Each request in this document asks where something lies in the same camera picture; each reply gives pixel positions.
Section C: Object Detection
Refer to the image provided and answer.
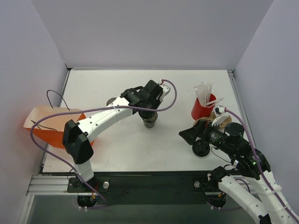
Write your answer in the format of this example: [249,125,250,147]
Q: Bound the dark coffee cup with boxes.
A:
[106,98,116,106]
[142,112,158,128]

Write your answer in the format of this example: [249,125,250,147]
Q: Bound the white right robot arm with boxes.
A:
[179,119,299,224]

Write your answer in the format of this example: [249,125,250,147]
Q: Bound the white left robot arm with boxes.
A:
[62,80,171,192]

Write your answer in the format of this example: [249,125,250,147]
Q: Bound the black cup lid on table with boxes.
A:
[192,139,210,157]

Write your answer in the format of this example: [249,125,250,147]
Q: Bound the brown cardboard cup carrier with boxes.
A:
[199,112,232,129]

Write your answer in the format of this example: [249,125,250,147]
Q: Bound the red straw holder cup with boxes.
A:
[191,98,213,120]

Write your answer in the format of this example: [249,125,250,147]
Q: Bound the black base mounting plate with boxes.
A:
[66,171,220,208]

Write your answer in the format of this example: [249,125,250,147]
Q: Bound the orange paper bag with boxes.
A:
[23,105,86,149]

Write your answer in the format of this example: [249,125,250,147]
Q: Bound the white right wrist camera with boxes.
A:
[212,105,229,126]

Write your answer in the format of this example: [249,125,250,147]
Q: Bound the aluminium frame rail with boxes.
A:
[26,176,78,196]

